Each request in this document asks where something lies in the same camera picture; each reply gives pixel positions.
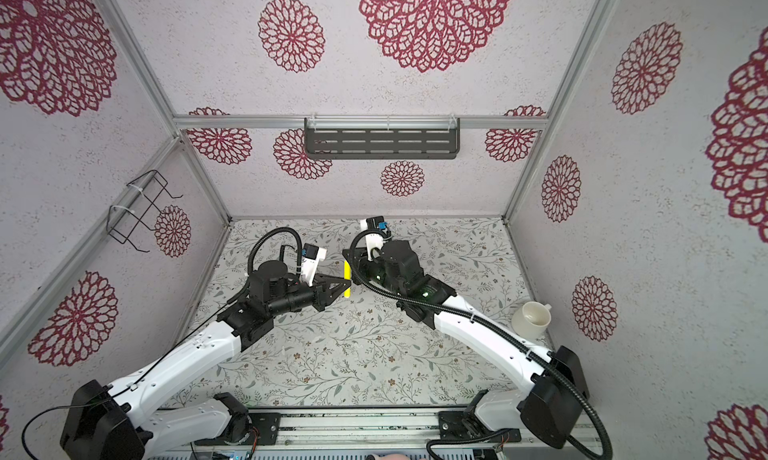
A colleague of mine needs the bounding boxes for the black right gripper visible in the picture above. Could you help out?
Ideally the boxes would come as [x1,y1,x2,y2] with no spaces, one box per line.
[345,247,409,305]

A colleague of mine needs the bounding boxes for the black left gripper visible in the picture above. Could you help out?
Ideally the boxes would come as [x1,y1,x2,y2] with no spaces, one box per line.
[269,272,349,317]

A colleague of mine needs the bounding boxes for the yellow highlighter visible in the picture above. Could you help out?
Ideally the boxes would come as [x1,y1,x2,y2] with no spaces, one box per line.
[343,261,352,298]

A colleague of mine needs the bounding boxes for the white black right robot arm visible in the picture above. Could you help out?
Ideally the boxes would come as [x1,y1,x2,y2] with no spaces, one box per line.
[343,240,589,449]

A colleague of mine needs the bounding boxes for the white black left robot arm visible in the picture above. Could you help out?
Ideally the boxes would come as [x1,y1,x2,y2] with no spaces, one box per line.
[60,260,351,459]

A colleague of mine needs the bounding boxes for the white mug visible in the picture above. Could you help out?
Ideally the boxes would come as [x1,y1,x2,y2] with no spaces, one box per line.
[511,301,552,341]

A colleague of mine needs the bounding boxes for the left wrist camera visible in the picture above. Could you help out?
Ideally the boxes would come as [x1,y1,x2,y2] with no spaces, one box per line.
[300,243,327,286]

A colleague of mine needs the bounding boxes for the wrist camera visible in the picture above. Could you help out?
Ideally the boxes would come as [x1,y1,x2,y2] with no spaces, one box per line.
[300,243,327,286]
[360,216,392,261]

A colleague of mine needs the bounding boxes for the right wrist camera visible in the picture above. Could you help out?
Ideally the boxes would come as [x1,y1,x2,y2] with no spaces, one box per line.
[360,216,392,261]

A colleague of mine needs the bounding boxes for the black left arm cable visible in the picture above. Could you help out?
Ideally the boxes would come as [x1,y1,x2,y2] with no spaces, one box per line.
[20,226,304,460]

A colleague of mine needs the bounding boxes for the dark grey wall shelf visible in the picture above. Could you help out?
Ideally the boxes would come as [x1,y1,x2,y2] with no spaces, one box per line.
[303,117,461,160]

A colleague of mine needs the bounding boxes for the black corrugated right cable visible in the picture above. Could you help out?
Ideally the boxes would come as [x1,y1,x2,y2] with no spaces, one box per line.
[349,228,614,460]

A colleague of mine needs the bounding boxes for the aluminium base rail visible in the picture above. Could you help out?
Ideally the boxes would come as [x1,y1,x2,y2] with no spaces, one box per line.
[155,406,601,459]

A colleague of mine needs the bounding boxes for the black wire wall basket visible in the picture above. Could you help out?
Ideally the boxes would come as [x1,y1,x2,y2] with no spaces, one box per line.
[105,169,183,253]

